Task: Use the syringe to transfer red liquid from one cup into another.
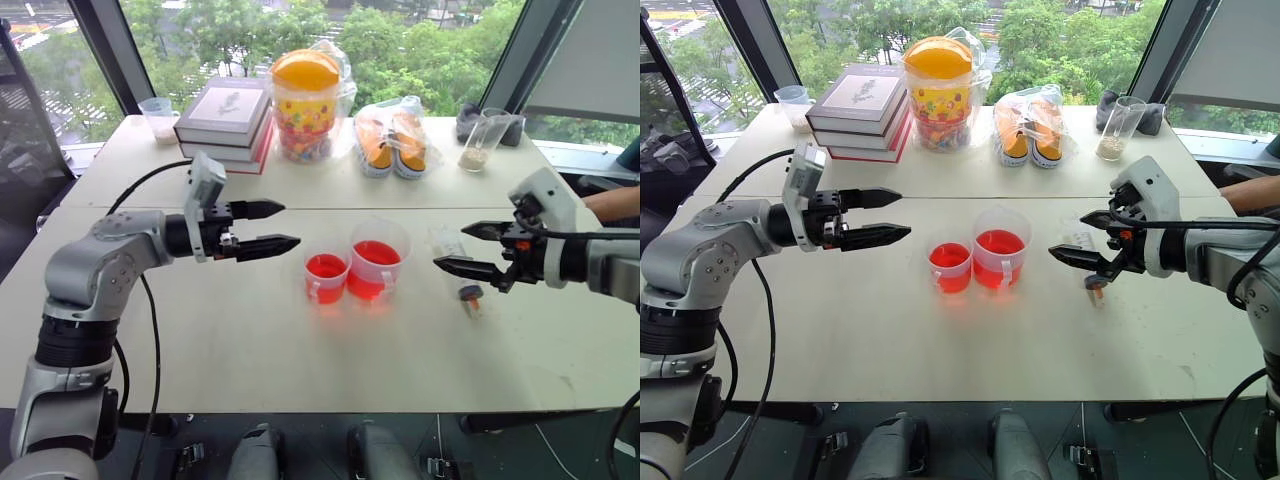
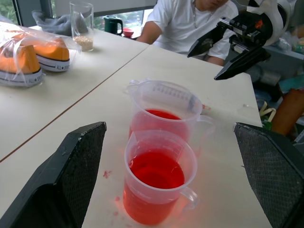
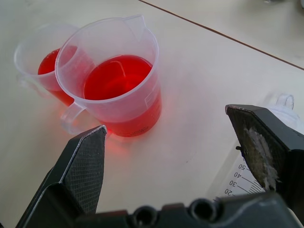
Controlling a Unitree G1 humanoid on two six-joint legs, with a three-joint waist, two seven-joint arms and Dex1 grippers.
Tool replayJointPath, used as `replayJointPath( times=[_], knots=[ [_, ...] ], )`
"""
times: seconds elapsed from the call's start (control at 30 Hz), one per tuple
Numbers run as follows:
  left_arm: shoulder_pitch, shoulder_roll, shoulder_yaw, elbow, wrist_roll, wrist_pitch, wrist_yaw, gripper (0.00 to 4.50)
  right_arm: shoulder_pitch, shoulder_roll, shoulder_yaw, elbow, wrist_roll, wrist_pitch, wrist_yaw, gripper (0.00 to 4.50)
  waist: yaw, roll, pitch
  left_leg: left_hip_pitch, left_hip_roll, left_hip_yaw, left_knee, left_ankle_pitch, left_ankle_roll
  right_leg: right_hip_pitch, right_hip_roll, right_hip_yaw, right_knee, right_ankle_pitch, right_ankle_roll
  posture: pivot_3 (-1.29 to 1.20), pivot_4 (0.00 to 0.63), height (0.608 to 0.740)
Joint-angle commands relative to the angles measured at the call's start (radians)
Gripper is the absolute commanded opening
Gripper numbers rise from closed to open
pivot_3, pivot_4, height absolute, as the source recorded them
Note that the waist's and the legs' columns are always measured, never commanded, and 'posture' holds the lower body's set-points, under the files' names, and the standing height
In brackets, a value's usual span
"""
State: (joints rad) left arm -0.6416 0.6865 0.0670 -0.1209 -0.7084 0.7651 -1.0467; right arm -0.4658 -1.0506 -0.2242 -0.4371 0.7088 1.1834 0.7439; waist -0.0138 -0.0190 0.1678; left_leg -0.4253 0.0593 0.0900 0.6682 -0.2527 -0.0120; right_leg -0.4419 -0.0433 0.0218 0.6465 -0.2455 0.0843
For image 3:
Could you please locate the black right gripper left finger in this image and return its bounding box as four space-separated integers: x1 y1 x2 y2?
14 125 108 228

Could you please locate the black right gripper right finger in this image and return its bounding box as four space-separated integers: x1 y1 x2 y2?
225 104 304 209

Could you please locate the large plastic jug red liquid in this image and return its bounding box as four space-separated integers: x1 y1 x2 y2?
54 14 163 138

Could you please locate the small clear measuring cup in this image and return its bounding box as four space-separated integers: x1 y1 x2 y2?
13 23 80 107

